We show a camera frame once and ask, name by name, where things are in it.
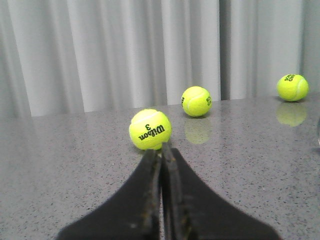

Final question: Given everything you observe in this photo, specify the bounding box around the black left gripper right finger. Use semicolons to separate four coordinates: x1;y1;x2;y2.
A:
161;143;280;240

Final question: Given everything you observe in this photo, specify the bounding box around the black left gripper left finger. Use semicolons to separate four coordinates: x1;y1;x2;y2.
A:
57;149;161;240

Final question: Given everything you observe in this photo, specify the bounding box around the Wilson 3 yellow tennis ball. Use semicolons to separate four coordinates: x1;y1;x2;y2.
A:
129;108;172;150

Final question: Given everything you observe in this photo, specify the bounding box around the Roland Garros yellow tennis ball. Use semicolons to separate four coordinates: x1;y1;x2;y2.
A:
181;86;212;117

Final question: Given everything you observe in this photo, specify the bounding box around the centre yellow tennis ball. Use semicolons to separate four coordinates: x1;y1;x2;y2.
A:
276;74;309;102

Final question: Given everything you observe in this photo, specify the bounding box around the grey pleated curtain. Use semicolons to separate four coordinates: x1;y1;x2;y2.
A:
0;0;320;118

